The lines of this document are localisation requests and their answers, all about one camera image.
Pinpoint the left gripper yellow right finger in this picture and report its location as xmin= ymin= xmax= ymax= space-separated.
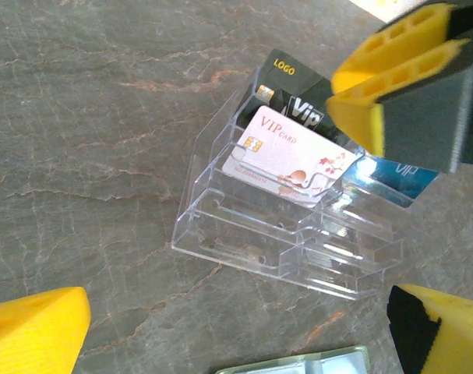
xmin=387 ymin=283 xmax=473 ymax=374

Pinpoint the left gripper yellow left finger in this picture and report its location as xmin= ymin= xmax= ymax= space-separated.
xmin=0 ymin=287 xmax=92 ymax=374

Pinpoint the pink white VIP card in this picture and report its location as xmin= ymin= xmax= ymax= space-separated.
xmin=221 ymin=104 xmax=358 ymax=208

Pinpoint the green leather card holder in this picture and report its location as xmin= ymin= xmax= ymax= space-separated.
xmin=214 ymin=344 xmax=372 ymax=374

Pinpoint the blue VIP card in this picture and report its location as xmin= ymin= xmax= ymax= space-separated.
xmin=343 ymin=153 xmax=442 ymax=210

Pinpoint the black VIP logo card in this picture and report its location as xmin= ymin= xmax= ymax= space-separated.
xmin=235 ymin=48 xmax=346 ymax=143

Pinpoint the clear acrylic card stand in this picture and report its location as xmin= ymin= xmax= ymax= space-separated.
xmin=170 ymin=65 xmax=442 ymax=302

